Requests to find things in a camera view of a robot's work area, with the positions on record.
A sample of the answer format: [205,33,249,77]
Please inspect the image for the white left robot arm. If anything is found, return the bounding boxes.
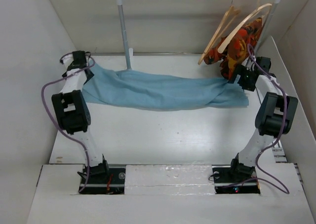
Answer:
[51,50,110,183]

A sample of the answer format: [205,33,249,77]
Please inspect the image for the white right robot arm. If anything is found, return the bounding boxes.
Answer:
[228,57,298,182]

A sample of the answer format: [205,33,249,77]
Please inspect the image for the wooden hanger with garment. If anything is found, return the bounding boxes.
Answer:
[217,0,272,53]

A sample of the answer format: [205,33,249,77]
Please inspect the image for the orange patterned garment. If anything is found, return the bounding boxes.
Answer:
[203,17,263,80]

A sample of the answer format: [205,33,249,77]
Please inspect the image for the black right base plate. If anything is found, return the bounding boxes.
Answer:
[208,165,260,194]

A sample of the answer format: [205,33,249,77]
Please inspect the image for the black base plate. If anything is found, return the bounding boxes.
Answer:
[78,166,126,195]
[208,165,260,194]

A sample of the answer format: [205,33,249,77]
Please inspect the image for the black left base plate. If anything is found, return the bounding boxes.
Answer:
[78,166,126,195]

